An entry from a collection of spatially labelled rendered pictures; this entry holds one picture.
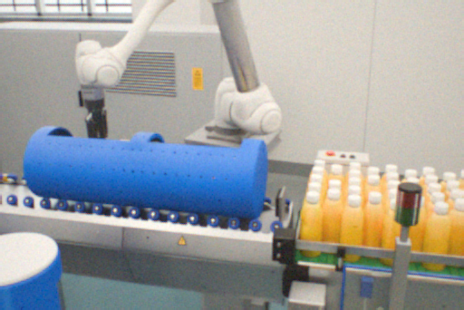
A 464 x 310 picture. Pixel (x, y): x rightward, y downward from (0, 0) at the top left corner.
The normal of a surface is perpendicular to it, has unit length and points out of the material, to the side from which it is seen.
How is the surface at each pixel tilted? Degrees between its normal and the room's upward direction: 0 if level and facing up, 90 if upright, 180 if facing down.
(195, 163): 53
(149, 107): 90
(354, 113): 90
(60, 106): 90
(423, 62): 90
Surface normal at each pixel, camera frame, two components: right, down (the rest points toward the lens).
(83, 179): -0.24, 0.29
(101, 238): -0.22, 0.00
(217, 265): -0.22, 0.63
